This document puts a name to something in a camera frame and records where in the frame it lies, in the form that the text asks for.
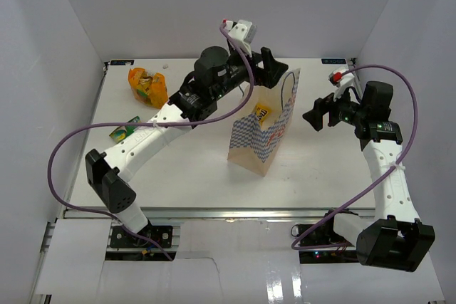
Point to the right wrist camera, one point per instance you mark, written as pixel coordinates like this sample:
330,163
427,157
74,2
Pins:
342,79

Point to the green Fox's candy bag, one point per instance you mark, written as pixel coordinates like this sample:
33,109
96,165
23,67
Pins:
122,132

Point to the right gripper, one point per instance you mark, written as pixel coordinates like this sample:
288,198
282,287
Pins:
321,107

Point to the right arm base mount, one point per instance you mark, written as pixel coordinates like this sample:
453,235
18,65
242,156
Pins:
321,247

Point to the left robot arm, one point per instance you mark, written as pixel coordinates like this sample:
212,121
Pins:
216,73

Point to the orange chips bag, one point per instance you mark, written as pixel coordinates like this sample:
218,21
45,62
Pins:
148,87

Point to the black table corner label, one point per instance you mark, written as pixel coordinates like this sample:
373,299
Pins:
333,61

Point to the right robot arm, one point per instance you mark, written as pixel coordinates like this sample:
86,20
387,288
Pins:
397,238

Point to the left table corner label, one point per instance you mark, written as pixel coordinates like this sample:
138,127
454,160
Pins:
122,62

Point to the checkered paper bag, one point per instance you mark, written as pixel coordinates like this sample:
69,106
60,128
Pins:
254,146

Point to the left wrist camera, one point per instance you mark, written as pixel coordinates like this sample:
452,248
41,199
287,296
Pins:
242,33

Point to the yellow M&M's packet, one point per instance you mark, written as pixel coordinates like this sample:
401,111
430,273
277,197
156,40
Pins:
262,112

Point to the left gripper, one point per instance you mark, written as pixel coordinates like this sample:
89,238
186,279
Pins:
271,72

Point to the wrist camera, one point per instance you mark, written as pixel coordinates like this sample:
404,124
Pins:
342,79
242,33

